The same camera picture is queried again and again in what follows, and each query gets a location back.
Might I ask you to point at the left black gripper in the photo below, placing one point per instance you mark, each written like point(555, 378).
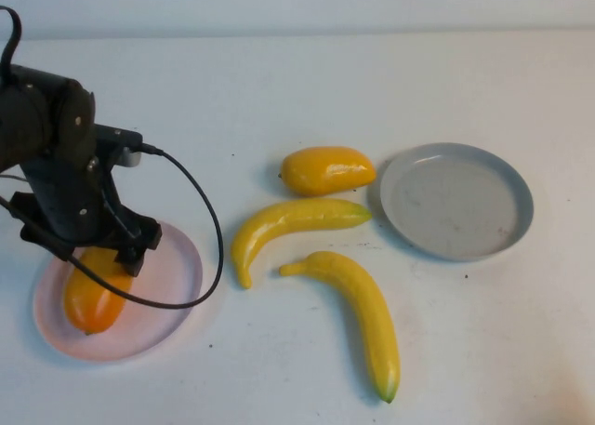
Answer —
point(70, 202)

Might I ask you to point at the orange-tinted plastic mango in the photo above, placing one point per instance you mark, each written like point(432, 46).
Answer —
point(90, 306)

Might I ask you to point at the strongly curved yellow banana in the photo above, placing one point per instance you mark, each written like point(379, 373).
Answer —
point(288, 218)

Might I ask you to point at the yellow plastic mango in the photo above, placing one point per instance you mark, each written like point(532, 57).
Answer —
point(321, 171)

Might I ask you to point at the long yellow banana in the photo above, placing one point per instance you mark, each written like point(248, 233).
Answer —
point(367, 313)

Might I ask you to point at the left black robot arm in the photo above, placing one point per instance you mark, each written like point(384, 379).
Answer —
point(32, 118)

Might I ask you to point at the pink round plate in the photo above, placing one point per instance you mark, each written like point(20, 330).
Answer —
point(158, 281)

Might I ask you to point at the grey-blue round plate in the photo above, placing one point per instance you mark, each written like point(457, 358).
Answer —
point(453, 206)

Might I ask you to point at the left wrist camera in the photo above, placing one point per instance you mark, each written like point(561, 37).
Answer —
point(118, 139)

